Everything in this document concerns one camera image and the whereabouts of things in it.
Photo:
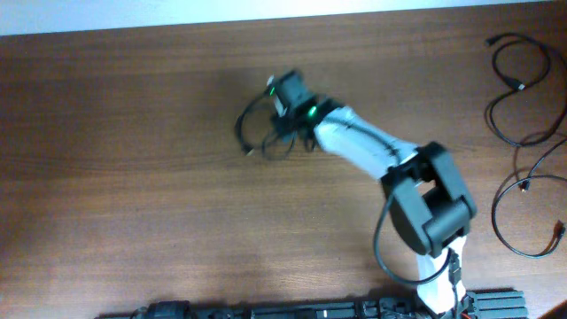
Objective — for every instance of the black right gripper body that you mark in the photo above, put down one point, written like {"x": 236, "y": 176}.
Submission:
{"x": 283, "y": 127}

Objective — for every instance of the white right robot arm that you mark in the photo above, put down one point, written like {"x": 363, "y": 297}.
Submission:
{"x": 425, "y": 196}

